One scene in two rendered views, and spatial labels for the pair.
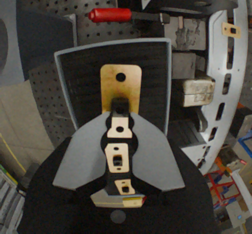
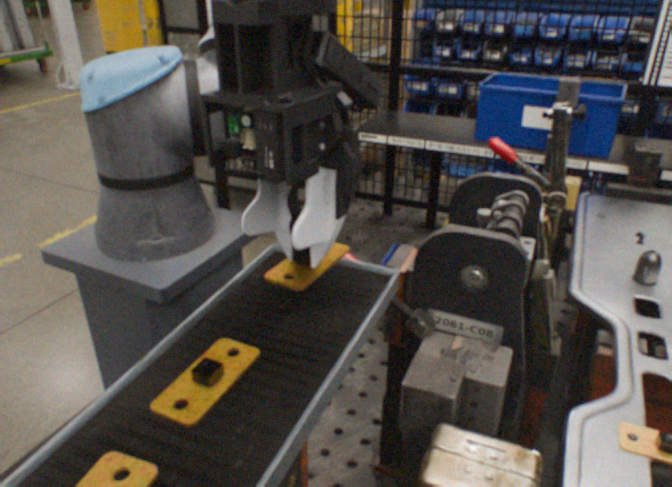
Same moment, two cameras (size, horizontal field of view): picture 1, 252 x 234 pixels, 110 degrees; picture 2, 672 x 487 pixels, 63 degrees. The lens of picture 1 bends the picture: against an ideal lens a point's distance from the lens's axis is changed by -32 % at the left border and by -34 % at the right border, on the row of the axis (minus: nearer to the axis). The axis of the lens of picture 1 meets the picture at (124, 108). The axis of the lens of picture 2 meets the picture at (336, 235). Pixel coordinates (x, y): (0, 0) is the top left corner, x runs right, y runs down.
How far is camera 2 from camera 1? 0.48 m
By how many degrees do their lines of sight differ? 89
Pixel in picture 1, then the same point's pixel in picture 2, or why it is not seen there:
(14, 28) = (222, 244)
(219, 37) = (607, 453)
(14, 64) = (175, 268)
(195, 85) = (464, 436)
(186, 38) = (460, 359)
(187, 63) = (442, 371)
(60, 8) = not seen: hidden behind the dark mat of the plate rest
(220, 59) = not seen: outside the picture
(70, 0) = not seen: hidden behind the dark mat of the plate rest
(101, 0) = (352, 428)
